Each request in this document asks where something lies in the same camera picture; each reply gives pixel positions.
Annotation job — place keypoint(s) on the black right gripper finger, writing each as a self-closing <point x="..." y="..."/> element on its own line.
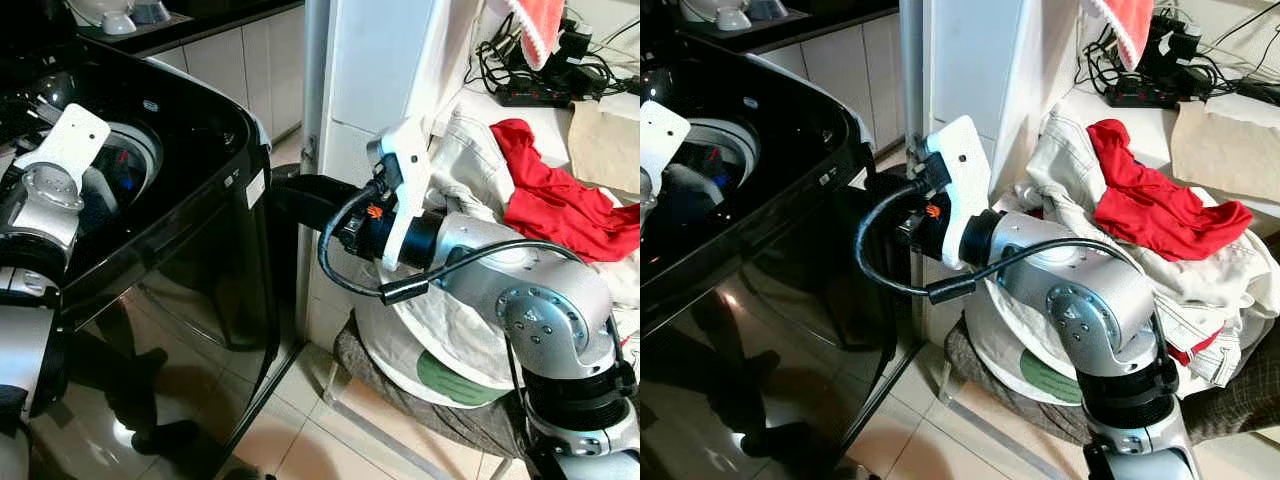
<point x="318" y="218"/>
<point x="308" y="190"/>
<point x="885" y="186"/>
<point x="885" y="216"/>

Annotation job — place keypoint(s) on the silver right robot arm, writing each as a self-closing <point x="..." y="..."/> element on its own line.
<point x="540" y="300"/>
<point x="1090" y="300"/>

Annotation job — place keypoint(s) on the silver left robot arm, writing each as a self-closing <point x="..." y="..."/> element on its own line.
<point x="40" y="215"/>

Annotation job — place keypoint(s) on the black top-load washing machine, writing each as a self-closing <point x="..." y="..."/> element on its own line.
<point x="150" y="300"/>
<point x="760" y="330"/>

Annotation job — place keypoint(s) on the brown paper sheet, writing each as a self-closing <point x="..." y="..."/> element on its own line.
<point x="1225" y="150"/>
<point x="605" y="145"/>

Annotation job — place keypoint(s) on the cream denim garment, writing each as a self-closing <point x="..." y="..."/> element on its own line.
<point x="465" y="165"/>
<point x="1060" y="165"/>

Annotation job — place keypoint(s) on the white kitchen cabinet dark counter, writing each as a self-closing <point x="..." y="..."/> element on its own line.
<point x="850" y="70"/>
<point x="250" y="70"/>

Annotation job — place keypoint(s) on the white laundry bag green patch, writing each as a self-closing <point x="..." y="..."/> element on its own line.
<point x="430" y="345"/>
<point x="1010" y="345"/>

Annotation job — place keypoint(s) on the white refrigerator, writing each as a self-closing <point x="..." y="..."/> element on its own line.
<point x="380" y="60"/>
<point x="960" y="60"/>

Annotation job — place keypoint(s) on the red garment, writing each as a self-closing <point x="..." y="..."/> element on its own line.
<point x="1150" y="205"/>
<point x="560" y="205"/>

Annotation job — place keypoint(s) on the white countertop appliance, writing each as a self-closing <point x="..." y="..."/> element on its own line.
<point x="730" y="10"/>
<point x="120" y="12"/>

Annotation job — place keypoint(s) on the black power adapter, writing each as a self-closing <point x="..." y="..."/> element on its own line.
<point x="572" y="50"/>
<point x="1172" y="45"/>

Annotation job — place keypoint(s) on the black power strip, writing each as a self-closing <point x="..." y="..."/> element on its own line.
<point x="530" y="96"/>
<point x="1140" y="96"/>

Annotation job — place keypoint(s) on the pink towel white trim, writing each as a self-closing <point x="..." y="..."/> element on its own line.
<point x="1125" y="25"/>
<point x="540" y="25"/>

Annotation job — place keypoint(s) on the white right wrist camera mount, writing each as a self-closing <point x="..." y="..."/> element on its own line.
<point x="962" y="170"/>
<point x="405" y="165"/>

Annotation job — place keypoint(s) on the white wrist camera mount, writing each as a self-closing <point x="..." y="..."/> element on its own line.
<point x="660" y="135"/>
<point x="405" y="165"/>
<point x="962" y="170"/>
<point x="68" y="140"/>

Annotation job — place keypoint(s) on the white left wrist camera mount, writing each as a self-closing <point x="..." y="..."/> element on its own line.
<point x="660" y="135"/>
<point x="68" y="140"/>

